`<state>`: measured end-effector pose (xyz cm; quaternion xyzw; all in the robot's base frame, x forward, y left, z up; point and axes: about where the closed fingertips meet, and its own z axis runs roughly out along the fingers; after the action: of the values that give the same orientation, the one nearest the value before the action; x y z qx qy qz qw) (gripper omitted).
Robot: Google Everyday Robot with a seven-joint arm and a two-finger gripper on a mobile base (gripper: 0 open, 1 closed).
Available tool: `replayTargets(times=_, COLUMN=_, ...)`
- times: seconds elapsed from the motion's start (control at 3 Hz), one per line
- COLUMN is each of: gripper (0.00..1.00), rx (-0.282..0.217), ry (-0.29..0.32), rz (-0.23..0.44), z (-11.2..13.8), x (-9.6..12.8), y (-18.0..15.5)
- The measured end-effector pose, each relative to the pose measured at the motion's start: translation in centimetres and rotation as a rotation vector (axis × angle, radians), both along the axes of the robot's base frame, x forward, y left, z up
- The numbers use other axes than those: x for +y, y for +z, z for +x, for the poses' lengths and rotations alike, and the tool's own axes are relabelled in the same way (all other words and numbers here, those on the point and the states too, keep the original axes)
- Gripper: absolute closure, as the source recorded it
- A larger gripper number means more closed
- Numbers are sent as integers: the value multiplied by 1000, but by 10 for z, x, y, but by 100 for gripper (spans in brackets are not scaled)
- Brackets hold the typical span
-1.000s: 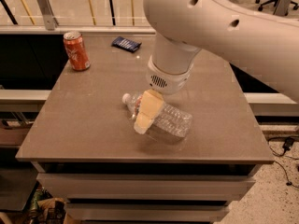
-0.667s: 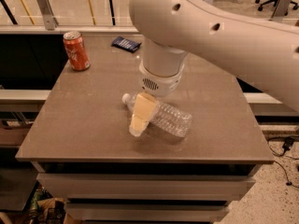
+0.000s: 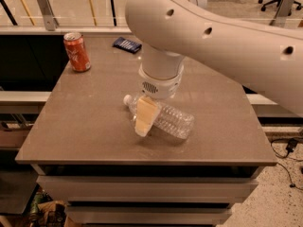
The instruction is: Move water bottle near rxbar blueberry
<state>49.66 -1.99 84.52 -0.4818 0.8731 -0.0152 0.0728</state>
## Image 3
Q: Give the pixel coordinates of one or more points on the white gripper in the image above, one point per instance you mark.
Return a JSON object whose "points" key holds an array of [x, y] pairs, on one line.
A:
{"points": [[160, 87]]}

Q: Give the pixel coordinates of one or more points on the clear plastic water bottle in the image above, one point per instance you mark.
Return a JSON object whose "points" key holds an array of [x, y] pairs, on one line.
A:
{"points": [[170, 119]]}

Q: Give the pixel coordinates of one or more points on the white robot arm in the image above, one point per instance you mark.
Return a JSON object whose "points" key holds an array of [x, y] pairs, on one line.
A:
{"points": [[265, 59]]}

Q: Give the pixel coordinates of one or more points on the blue rxbar wrapper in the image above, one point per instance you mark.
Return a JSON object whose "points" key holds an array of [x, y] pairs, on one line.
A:
{"points": [[127, 45]]}

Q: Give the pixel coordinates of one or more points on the orange soda can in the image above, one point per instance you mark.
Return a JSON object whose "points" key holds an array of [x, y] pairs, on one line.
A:
{"points": [[76, 51]]}

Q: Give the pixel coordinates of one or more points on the grey drawer cabinet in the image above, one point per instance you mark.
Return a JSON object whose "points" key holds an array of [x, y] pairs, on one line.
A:
{"points": [[149, 196]]}

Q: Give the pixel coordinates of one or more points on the left metal railing post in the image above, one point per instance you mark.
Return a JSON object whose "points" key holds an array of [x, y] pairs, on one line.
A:
{"points": [[49, 18]]}

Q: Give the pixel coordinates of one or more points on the metal railing post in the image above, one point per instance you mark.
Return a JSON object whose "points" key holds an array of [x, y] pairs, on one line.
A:
{"points": [[49, 18], [284, 8]]}

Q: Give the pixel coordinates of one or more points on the right metal railing post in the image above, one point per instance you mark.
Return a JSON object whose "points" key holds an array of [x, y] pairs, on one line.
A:
{"points": [[284, 8]]}

